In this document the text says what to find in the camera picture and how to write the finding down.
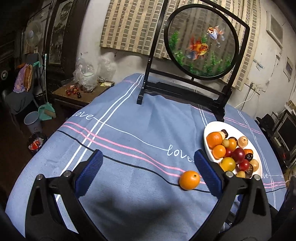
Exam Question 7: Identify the dark maroon fruit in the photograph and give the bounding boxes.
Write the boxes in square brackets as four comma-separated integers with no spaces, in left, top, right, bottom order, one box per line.
[245,164,254,179]

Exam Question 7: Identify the red apple-like fruit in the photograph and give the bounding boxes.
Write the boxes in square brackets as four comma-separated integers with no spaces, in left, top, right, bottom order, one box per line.
[224,148,232,158]

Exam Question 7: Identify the large yellow-brown round fruit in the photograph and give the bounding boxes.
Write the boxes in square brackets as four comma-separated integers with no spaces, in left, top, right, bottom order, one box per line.
[249,159,259,172]

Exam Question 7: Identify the small orange tangerine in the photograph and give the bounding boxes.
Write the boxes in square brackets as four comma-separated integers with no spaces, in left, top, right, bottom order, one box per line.
[212,145,226,160]

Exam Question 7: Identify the small orange fruit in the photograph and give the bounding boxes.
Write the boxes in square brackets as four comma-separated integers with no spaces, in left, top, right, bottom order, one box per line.
[179,170,200,190]

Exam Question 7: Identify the pale tan small fruit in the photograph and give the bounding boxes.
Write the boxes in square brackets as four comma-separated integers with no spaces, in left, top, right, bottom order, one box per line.
[222,138,230,148]

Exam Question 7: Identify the tan brown pear fruit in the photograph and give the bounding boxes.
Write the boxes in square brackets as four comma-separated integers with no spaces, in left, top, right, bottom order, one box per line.
[238,136,248,148]

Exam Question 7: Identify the large orange tangerine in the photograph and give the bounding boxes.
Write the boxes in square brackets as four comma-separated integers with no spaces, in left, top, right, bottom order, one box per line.
[206,132,223,149]

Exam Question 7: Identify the pale yellow longan fruit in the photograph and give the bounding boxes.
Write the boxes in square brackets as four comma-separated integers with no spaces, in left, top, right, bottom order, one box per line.
[219,131,226,140]

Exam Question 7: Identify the dark purple plum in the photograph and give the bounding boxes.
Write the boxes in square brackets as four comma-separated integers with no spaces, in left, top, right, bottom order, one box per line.
[220,129,228,139]

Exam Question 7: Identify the dark red cherry tomato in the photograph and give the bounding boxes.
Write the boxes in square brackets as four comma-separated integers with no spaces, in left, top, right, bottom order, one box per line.
[231,148,245,164]

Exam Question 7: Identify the dark brown mangosteen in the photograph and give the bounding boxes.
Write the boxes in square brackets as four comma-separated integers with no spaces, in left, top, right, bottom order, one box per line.
[245,153,253,162]

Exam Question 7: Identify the orange cherry tomato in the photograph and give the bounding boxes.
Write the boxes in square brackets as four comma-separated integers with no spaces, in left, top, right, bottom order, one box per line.
[228,138,237,151]

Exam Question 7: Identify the white oval plate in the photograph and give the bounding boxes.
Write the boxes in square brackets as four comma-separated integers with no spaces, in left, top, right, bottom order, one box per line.
[204,121,263,178]

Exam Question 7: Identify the green dustpan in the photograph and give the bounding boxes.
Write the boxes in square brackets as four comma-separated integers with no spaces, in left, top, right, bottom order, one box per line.
[38,102,56,121]

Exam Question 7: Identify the blue striped tablecloth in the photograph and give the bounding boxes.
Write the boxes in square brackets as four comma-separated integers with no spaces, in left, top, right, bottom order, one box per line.
[4,73,287,241]

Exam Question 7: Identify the grey waste bin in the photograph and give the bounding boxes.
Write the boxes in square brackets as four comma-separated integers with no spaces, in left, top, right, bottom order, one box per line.
[23,111,42,133]

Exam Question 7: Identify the wooden side table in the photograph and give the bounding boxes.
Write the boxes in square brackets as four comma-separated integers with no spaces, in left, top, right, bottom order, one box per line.
[52,82,114,109]

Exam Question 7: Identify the clear plastic bag jar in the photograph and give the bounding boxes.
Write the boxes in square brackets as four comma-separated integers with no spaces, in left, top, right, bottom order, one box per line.
[73,55,97,92]

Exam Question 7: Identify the round goldfish screen ornament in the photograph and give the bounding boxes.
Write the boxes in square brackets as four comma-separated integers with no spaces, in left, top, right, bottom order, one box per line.
[136,0,251,123]

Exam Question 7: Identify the white electric fan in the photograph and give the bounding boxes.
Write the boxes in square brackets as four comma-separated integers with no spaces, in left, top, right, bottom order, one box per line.
[25,20,43,47]

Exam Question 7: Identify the dark framed painting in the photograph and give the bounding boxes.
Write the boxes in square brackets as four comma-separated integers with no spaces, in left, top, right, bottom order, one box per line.
[45,0,89,76]

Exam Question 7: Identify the beige checked curtain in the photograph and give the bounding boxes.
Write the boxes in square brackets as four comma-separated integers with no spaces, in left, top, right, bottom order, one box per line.
[100,1,260,90]

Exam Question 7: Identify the white power cable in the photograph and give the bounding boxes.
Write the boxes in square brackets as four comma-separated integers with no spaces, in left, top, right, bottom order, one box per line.
[234,81,270,110]

